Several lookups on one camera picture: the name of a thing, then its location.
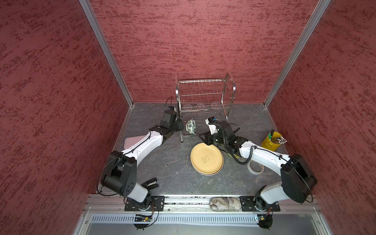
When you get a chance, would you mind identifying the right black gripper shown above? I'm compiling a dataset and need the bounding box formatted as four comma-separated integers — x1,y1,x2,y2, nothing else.
199,130,228,146

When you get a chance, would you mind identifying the green leaf pattern bowl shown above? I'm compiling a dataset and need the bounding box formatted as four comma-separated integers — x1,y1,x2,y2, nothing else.
186,118,197,135

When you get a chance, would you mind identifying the yellow bear plate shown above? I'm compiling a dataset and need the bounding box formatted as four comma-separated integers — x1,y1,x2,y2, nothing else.
190,143,224,175

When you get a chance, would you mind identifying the chrome two-tier dish rack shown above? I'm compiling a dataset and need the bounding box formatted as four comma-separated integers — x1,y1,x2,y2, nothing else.
175,72,236,142

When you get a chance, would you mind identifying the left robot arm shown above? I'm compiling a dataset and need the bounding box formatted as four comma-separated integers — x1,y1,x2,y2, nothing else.
99,106,183,206

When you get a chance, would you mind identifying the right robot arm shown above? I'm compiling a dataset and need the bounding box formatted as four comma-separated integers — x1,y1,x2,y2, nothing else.
199,117,317,212

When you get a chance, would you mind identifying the tape roll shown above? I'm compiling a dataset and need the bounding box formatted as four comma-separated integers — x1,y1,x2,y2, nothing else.
247,160,264,175

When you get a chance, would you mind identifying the yellow pencil cup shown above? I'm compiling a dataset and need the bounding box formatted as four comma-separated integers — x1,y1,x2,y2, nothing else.
261,130,287,151

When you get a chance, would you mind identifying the grey marbled stone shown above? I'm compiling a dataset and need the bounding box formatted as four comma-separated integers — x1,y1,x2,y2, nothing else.
209,197,241,212

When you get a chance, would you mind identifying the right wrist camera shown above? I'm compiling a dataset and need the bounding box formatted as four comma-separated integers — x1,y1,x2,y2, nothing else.
205,117,218,135

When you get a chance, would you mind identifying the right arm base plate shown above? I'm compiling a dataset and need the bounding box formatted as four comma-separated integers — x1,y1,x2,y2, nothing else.
239,196,281,212

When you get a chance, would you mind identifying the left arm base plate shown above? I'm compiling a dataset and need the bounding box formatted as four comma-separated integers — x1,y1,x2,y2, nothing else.
124,195,165,212

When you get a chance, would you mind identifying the aluminium front rail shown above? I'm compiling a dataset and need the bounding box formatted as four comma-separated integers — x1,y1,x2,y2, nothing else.
83,193,322,214

